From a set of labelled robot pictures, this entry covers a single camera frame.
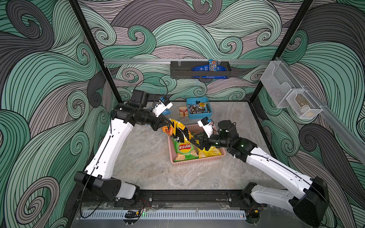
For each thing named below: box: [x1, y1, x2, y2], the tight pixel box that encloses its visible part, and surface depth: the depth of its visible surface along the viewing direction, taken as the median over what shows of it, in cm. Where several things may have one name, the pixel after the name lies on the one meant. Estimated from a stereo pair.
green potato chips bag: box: [171, 137, 200, 162], surface depth 85 cm
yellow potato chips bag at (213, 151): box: [197, 146, 222, 159], surface depth 86 cm
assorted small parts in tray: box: [187, 100, 211, 114], surface depth 117 cm
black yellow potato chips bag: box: [161, 118, 194, 143], surface depth 73 cm
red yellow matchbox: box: [179, 106, 189, 117], surface depth 113 cm
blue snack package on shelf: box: [192, 59, 227, 72], surface depth 94 cm
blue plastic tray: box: [186, 96, 212, 120], surface depth 117 cm
